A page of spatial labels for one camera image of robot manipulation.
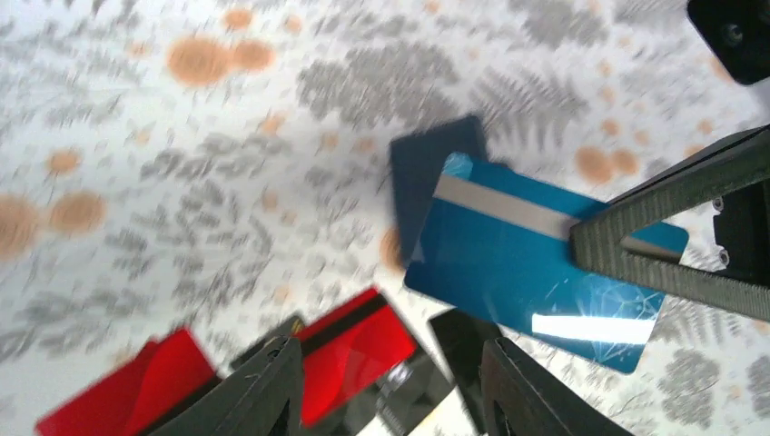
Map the blue leather card holder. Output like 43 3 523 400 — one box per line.
389 114 489 267

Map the blue card with grey stripe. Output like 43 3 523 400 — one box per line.
405 153 664 373

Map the black membership card 833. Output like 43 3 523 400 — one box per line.
302 348 454 436

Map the black vip card 836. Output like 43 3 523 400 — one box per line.
230 312 307 371

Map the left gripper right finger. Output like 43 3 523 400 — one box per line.
479 337 631 436

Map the red card top left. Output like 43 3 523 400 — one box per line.
35 329 217 436

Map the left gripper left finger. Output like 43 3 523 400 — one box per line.
149 336 304 435

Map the red card top centre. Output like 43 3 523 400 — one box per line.
294 286 418 429

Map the red card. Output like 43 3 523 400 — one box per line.
294 286 418 429
35 329 217 436

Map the floral table mat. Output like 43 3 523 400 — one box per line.
1 1 769 435

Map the black card apart right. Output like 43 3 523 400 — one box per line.
429 309 502 434

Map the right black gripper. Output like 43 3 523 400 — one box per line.
570 125 769 321

